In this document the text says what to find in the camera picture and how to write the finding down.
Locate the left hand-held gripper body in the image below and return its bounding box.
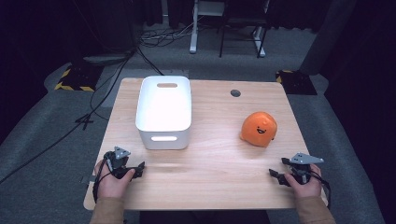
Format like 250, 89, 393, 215
103, 146, 135, 180

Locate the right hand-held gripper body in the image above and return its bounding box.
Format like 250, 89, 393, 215
289, 151, 325, 185

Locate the person's right hand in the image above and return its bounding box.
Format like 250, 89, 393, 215
283, 163, 323, 200

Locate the person's left hand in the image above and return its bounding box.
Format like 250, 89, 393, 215
93, 160, 136, 200

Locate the orange smiling plush toy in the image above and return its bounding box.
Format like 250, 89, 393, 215
239, 111, 278, 148

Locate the white plastic storage bin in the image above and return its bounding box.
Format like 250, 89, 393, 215
134, 75, 192, 151

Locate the yellow black striped floor plate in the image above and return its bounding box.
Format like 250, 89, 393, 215
53, 63, 105, 93
275, 69, 318, 96

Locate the grey flat stand base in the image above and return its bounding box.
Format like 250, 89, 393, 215
82, 53, 134, 67

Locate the white desk leg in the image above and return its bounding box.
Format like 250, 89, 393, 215
189, 0, 201, 55
252, 25, 267, 58

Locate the dark curtain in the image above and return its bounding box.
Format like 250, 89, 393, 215
267, 0, 332, 35

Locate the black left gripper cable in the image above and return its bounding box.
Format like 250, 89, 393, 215
92, 152, 117, 203

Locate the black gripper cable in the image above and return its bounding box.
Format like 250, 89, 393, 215
92, 152, 117, 203
309, 169, 332, 209

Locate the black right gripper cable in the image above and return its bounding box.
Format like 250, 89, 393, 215
309, 169, 332, 209

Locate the long black floor cable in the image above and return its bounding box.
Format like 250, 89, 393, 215
0, 46, 165, 185

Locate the bundle of floor cables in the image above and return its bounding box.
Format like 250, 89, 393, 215
138, 16, 205, 49

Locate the black metal chair frame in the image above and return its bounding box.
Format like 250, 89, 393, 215
219, 0, 271, 59

